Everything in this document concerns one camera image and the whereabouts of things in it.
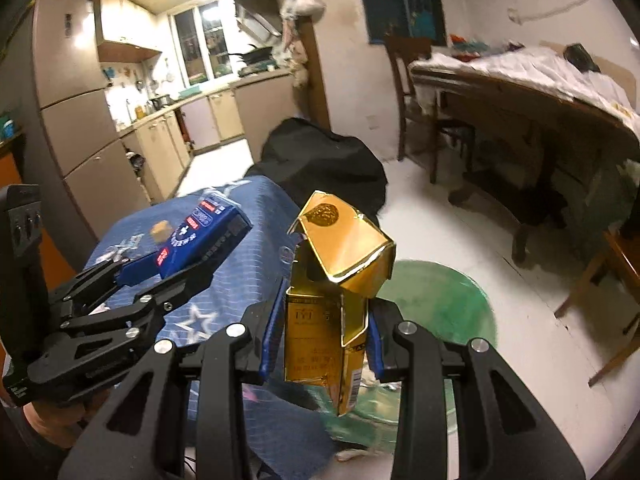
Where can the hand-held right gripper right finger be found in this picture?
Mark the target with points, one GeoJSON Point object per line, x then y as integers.
{"type": "Point", "coordinates": [376, 347]}

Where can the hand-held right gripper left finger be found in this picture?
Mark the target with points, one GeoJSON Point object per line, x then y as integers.
{"type": "Point", "coordinates": [267, 345]}

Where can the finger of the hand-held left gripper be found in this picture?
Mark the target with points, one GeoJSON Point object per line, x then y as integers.
{"type": "Point", "coordinates": [90, 282]}
{"type": "Point", "coordinates": [150, 305]}

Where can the gold cardboard box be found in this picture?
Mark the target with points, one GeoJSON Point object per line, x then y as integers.
{"type": "Point", "coordinates": [320, 350]}

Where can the green-lined trash bin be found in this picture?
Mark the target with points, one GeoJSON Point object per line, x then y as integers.
{"type": "Point", "coordinates": [440, 300]}

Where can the dark blue small box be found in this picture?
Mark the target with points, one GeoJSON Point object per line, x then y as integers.
{"type": "Point", "coordinates": [200, 235]}

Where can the person's left hand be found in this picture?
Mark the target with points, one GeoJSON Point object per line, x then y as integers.
{"type": "Point", "coordinates": [55, 420]}

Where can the blue star checked tablecloth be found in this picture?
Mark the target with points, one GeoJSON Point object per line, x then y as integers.
{"type": "Point", "coordinates": [225, 290]}

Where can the small tan scrap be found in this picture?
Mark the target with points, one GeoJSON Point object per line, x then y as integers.
{"type": "Point", "coordinates": [161, 230]}

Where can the blue lid jar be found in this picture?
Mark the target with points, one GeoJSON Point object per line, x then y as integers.
{"type": "Point", "coordinates": [5, 126]}

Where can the grey refrigerator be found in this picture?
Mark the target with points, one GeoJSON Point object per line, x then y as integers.
{"type": "Point", "coordinates": [75, 85]}

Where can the large black bag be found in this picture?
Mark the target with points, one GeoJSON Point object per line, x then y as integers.
{"type": "Point", "coordinates": [320, 160]}

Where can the beige kitchen base cabinets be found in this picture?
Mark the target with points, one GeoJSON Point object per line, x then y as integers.
{"type": "Point", "coordinates": [220, 115]}

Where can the green basin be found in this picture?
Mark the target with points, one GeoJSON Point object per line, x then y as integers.
{"type": "Point", "coordinates": [191, 92]}

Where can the light wooden chair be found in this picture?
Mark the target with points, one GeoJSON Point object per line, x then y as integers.
{"type": "Point", "coordinates": [620, 270]}

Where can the kitchen window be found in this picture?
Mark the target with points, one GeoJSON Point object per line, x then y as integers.
{"type": "Point", "coordinates": [202, 45]}

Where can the dark wooden chair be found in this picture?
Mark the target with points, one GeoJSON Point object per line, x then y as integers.
{"type": "Point", "coordinates": [415, 85]}

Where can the dark wooden dining table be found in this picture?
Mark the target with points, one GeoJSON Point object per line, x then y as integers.
{"type": "Point", "coordinates": [525, 125]}

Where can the black wok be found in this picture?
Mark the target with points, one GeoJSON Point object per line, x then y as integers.
{"type": "Point", "coordinates": [252, 54]}

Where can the beige cloth bag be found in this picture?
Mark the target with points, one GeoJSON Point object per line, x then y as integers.
{"type": "Point", "coordinates": [300, 50]}

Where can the steel range hood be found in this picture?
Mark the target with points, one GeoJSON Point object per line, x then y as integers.
{"type": "Point", "coordinates": [257, 20]}

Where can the white cloth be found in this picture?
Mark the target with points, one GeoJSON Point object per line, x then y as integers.
{"type": "Point", "coordinates": [525, 67]}

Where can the white plastic bag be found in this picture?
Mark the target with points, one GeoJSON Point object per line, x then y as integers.
{"type": "Point", "coordinates": [302, 0]}

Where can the dark window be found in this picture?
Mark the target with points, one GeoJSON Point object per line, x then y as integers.
{"type": "Point", "coordinates": [400, 0]}

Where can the dark green bag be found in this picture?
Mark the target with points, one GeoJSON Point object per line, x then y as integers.
{"type": "Point", "coordinates": [580, 57]}

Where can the beige wall cabinet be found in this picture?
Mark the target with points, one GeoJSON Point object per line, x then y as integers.
{"type": "Point", "coordinates": [125, 25]}

